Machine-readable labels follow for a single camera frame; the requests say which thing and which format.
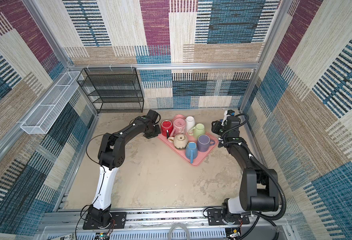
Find white mug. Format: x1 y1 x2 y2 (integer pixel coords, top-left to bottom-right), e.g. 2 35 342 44
185 116 196 132

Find pink ghost pattern mug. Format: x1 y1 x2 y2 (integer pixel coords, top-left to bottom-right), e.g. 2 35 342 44
171 115 186 137

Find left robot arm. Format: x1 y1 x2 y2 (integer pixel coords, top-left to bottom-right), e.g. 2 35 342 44
83 110 161 230

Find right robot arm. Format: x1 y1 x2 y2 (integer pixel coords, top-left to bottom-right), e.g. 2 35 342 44
212 111 287 223

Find red mug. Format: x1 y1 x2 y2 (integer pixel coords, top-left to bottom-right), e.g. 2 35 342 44
161 120 174 138

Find light green mug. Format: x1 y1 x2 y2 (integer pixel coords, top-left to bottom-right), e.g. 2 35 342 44
188 124 206 140

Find purple mug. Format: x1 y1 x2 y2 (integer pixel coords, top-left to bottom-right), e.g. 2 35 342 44
197 135 216 153

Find blue mug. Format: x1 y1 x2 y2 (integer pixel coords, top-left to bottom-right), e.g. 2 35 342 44
185 142 198 164

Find cream ceramic teapot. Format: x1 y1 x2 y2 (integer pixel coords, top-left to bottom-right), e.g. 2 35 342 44
168 134 189 150

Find pink plastic tray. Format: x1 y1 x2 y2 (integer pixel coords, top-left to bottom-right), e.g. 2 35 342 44
158 115 218 167

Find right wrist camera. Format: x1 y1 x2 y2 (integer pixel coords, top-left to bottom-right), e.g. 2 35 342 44
222 110 235 126

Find black wire mesh shelf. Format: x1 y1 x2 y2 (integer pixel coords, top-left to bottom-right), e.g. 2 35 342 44
77 67 144 114

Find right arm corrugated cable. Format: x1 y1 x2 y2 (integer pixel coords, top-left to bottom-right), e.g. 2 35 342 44
217 113 287 222

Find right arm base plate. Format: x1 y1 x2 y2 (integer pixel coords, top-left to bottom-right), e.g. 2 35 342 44
203 208 250 226

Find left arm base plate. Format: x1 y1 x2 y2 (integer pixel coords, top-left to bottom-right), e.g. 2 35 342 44
82 211 127 230

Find white wire mesh basket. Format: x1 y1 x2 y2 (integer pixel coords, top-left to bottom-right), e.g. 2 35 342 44
21 72 80 135

